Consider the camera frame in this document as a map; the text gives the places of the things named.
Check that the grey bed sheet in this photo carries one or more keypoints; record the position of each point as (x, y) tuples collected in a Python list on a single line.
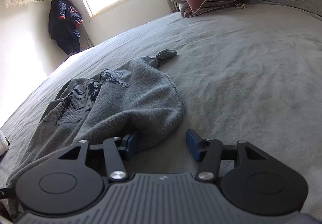
[(251, 74)]

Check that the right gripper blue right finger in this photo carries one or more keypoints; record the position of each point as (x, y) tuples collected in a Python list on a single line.
[(197, 146)]

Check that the grey knit sweater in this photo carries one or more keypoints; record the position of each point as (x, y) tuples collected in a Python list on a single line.
[(134, 96)]

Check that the small brown debris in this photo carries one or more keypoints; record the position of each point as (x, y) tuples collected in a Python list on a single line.
[(241, 5)]

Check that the dark hanging jacket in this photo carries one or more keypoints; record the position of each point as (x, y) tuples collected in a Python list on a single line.
[(64, 19)]

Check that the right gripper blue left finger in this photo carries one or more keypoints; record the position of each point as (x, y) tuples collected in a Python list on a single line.
[(129, 146)]

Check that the white cloth on bed edge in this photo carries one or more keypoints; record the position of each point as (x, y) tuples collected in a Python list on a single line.
[(4, 144)]

